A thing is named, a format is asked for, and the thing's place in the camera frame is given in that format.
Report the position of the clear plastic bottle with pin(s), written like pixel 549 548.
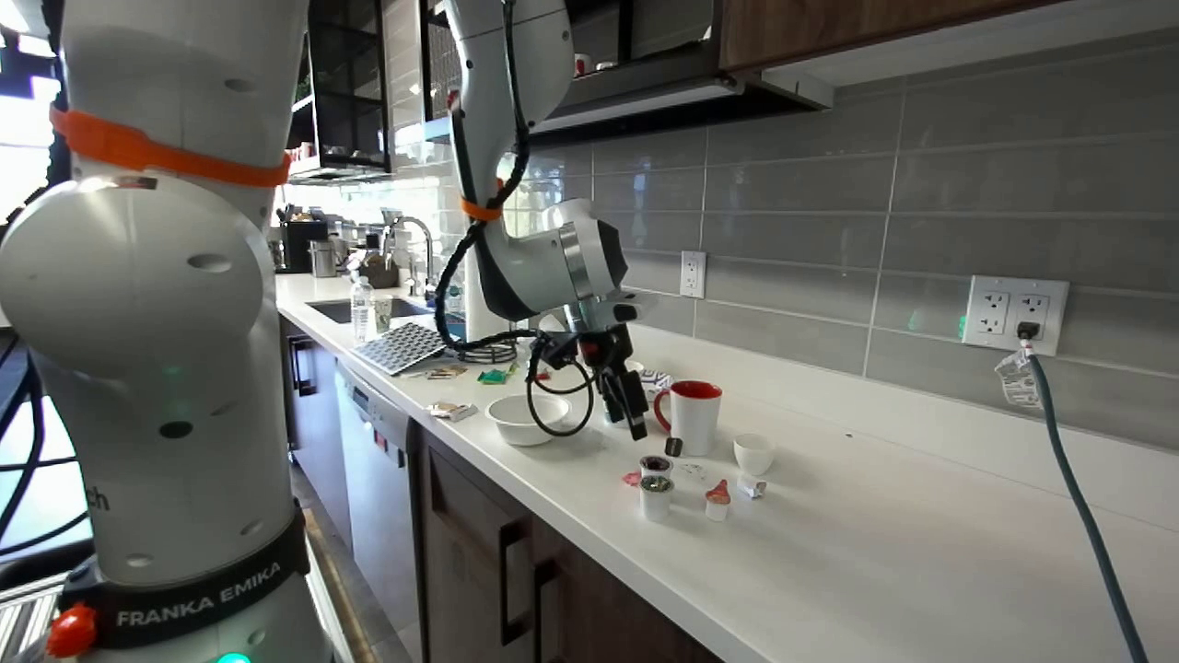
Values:
pixel 357 306

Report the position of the chrome sink faucet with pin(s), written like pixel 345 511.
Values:
pixel 414 240

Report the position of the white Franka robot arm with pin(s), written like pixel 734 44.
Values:
pixel 161 306

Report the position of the wooden lower cabinet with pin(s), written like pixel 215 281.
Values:
pixel 491 576

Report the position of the black coffee machine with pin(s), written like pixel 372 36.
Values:
pixel 299 240

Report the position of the wooden cabinet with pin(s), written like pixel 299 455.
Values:
pixel 861 28
pixel 491 576

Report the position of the white ceramic bowl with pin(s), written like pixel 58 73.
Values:
pixel 523 420

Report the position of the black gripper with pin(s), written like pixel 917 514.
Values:
pixel 602 328

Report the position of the small white cup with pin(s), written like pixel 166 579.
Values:
pixel 754 455

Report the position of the green packet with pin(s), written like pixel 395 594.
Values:
pixel 495 378

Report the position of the pink sweetener packet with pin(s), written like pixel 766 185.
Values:
pixel 631 481

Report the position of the clear snack packet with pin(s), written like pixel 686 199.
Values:
pixel 449 412

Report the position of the stainless dishwasher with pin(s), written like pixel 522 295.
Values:
pixel 378 490

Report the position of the red white creamer cup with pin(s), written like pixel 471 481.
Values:
pixel 718 497

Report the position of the grey dish drying rack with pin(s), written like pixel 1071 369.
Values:
pixel 399 347

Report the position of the white wall outlet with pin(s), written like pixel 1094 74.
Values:
pixel 695 276
pixel 1013 315

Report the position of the red and white mug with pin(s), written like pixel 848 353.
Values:
pixel 695 420

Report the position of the wooden upper cabinet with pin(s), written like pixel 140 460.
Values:
pixel 861 28

